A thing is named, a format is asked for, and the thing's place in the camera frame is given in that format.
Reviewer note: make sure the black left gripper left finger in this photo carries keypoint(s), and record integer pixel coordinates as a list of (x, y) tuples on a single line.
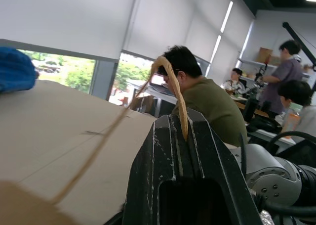
[(153, 175)]

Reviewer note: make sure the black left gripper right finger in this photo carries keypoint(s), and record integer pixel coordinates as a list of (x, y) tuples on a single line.
[(222, 165)]

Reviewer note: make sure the tan rubber band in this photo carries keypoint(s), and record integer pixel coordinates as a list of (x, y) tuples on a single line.
[(61, 141)]

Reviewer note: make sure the black bag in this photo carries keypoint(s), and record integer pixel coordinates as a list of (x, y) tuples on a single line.
[(264, 124)]

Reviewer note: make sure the blue plush toy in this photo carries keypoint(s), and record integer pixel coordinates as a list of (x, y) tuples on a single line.
[(14, 69)]

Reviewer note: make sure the man in olive shirt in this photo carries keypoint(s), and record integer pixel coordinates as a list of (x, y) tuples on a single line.
[(212, 103)]

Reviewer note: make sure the black bottle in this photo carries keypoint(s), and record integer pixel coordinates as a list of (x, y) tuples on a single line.
[(249, 108)]

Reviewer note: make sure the seated person with glasses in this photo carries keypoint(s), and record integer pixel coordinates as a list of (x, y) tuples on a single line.
[(237, 73)]

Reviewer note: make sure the standing person in purple shirt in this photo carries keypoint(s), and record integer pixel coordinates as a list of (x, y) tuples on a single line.
[(281, 81)]

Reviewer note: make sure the black-haired person in white shirt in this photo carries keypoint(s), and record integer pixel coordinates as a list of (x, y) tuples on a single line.
[(296, 91)]

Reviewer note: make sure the cardboard box on shelf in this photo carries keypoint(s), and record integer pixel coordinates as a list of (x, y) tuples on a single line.
[(264, 55)]

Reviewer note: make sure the black overhead boom stand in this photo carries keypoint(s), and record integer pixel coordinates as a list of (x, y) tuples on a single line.
[(295, 34)]

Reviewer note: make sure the white wall shelf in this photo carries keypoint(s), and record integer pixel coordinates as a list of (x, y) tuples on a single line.
[(254, 62)]

